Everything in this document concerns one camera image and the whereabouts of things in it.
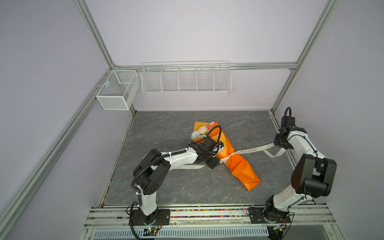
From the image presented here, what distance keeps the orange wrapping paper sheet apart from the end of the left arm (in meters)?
0.05

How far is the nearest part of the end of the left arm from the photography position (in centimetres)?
68

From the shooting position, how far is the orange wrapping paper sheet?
82cm
